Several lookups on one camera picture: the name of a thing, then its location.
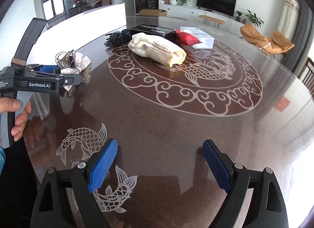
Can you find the rhinestone bow hair clip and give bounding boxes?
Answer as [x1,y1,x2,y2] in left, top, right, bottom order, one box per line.
[55,50,91,84]

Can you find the cream knitted glove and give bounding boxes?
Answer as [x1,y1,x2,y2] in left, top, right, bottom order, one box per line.
[128,33,187,68]

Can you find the black cardboard box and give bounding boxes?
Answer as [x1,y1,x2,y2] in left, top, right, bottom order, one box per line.
[130,24,177,42]

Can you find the clear plastic floss box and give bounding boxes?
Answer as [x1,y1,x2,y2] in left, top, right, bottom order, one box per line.
[180,27,215,49]

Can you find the person left hand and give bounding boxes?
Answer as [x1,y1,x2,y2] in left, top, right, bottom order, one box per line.
[1,97,31,142]

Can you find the black flower hair clip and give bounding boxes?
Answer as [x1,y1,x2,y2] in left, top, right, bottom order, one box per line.
[104,29,132,48]

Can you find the cardboard box on floor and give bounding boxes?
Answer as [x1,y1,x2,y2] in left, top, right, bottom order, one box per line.
[139,9,167,17]

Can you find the red fabric pouch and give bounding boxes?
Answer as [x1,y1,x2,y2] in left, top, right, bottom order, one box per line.
[176,30,201,46]

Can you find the dark wooden dining chair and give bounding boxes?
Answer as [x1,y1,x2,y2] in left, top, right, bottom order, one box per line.
[298,58,314,95]

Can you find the white tv cabinet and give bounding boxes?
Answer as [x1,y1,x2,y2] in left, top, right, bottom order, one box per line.
[159,4,244,31]

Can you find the wooden bench hairpin legs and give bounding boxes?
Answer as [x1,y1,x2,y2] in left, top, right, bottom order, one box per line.
[199,15,225,29]

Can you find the black flat television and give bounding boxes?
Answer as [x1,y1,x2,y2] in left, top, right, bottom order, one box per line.
[196,0,236,16]

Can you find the orange lounge chair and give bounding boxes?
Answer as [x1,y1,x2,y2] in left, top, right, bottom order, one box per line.
[239,24,295,55]

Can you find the white foam board enclosure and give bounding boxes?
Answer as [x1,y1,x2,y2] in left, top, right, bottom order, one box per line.
[27,3,126,65]

